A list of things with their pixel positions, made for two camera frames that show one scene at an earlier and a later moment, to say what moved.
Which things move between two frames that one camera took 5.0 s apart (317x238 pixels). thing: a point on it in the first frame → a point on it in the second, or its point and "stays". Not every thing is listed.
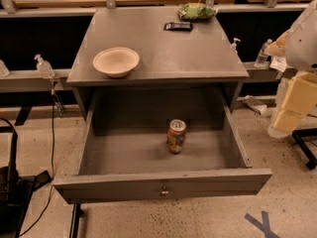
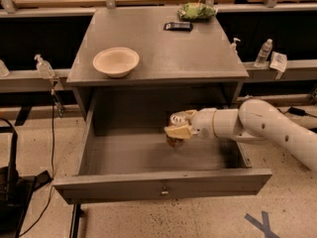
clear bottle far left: x=4 y=72 stays
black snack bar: x=178 y=26 stays
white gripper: x=303 y=47 → x=203 y=122
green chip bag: x=197 y=11 stays
